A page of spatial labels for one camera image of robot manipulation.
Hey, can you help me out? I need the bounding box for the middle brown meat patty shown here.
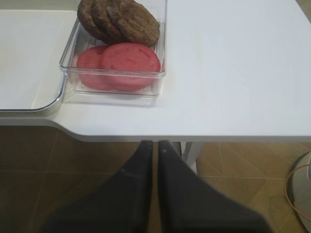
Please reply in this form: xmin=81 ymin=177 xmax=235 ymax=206
xmin=91 ymin=0 xmax=123 ymax=42

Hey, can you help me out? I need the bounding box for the brown meat patty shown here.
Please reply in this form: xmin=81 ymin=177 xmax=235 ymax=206
xmin=91 ymin=0 xmax=123 ymax=42
xmin=77 ymin=0 xmax=107 ymax=42
xmin=107 ymin=0 xmax=160 ymax=47

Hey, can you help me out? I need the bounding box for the white serving tray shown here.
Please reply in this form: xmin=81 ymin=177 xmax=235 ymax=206
xmin=0 ymin=10 xmax=76 ymax=110

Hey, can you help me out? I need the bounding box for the grey round stand base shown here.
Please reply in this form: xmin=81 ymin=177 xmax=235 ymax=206
xmin=287 ymin=152 xmax=311 ymax=233

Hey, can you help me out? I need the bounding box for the left brown meat patty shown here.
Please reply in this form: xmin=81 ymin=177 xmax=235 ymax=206
xmin=77 ymin=0 xmax=107 ymax=42

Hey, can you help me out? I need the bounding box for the red tomato slice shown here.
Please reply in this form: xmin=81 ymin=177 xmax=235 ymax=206
xmin=99 ymin=43 xmax=161 ymax=92
xmin=77 ymin=46 xmax=114 ymax=91

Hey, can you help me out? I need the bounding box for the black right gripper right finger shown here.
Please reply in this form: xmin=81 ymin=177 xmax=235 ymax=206
xmin=157 ymin=140 xmax=272 ymax=233

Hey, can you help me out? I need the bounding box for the right red tomato slice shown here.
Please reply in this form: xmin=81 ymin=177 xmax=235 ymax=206
xmin=99 ymin=43 xmax=161 ymax=92

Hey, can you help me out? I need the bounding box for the left red tomato slice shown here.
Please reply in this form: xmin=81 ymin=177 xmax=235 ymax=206
xmin=77 ymin=46 xmax=114 ymax=91

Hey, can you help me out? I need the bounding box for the right brown meat patty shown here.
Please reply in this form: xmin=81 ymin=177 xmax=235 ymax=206
xmin=107 ymin=0 xmax=160 ymax=47

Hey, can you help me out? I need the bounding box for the clear patty and tomato container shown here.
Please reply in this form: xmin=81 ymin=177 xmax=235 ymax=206
xmin=59 ymin=0 xmax=168 ymax=105

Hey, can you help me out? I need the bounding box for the orange cable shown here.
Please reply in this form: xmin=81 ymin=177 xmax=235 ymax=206
xmin=285 ymin=164 xmax=311 ymax=220

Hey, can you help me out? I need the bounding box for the white table leg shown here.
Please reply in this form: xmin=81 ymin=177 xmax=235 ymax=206
xmin=180 ymin=142 xmax=204 ymax=174

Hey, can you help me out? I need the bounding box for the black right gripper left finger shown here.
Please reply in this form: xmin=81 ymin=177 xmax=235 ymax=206
xmin=42 ymin=141 xmax=153 ymax=233

